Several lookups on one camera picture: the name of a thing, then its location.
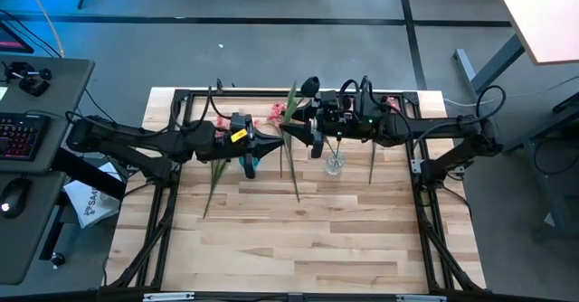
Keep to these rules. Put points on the silver metal bracket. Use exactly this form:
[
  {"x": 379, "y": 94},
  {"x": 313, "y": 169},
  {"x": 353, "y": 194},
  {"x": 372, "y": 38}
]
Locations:
[
  {"x": 420, "y": 298},
  {"x": 168, "y": 296}
]

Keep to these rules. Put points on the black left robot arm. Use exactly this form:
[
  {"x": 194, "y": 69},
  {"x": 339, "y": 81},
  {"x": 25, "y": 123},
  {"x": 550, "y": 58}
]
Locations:
[{"x": 135, "y": 137}]

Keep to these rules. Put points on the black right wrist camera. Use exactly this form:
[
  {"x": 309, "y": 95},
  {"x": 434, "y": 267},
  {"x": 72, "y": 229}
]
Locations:
[{"x": 328, "y": 99}]

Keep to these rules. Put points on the white printed paper bag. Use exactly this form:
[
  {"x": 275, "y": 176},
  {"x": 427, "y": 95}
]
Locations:
[{"x": 90, "y": 202}]

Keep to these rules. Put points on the white table top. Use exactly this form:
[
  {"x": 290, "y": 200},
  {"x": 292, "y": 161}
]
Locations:
[{"x": 543, "y": 12}]

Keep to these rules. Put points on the computer monitor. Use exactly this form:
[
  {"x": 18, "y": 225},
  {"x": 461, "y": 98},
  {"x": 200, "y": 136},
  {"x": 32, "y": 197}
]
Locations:
[{"x": 11, "y": 42}]

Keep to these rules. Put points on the blue vase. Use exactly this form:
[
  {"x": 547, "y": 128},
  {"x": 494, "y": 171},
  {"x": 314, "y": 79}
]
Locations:
[{"x": 258, "y": 161}]

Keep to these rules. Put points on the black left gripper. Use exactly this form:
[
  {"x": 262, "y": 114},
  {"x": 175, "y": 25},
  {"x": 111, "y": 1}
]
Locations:
[{"x": 242, "y": 146}]

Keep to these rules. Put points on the black computer mouse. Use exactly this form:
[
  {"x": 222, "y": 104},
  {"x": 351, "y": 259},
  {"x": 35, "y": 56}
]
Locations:
[{"x": 16, "y": 195}]

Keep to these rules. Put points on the grey table leg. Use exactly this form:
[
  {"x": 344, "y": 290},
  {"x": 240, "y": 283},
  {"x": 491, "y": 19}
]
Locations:
[{"x": 475, "y": 85}]

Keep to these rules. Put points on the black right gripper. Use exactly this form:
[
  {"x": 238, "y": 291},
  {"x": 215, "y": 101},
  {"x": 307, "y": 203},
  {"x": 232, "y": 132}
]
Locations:
[{"x": 332, "y": 123}]

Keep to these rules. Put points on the black round knob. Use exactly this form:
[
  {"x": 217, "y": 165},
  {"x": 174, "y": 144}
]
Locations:
[{"x": 58, "y": 259}]

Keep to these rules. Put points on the clear glass vase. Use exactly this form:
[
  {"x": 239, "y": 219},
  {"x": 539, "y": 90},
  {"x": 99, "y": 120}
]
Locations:
[{"x": 335, "y": 166}]

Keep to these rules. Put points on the dark equipment stand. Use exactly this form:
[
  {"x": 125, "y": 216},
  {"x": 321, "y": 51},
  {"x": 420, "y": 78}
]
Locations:
[{"x": 561, "y": 193}]

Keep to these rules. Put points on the grey desk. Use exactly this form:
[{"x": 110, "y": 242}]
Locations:
[{"x": 54, "y": 94}]

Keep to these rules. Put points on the black aluminium table frame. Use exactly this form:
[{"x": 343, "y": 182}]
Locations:
[{"x": 407, "y": 248}]

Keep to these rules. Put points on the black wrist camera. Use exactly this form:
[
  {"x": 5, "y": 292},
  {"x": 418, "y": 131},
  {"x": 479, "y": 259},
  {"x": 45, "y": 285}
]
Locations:
[
  {"x": 238, "y": 122},
  {"x": 328, "y": 99}
]

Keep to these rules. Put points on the pink artificial flower bunch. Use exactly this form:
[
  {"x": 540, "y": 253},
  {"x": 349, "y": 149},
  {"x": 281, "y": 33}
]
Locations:
[
  {"x": 372, "y": 166},
  {"x": 277, "y": 110},
  {"x": 216, "y": 175}
]

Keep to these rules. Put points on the black clamp mount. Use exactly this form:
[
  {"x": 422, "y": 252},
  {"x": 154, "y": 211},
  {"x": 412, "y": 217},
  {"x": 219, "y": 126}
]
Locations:
[{"x": 31, "y": 85}]

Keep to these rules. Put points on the black desk support beam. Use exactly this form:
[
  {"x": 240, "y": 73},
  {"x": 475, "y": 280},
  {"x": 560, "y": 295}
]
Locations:
[{"x": 90, "y": 175}]

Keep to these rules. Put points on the black backlit keyboard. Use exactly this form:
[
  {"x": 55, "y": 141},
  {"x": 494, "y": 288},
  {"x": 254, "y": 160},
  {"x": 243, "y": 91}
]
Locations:
[{"x": 20, "y": 137}]

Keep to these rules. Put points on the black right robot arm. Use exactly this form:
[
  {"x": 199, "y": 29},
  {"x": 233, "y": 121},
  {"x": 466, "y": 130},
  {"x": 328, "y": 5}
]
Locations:
[{"x": 434, "y": 128}]

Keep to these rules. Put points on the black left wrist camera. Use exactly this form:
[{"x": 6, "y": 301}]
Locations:
[{"x": 238, "y": 122}]

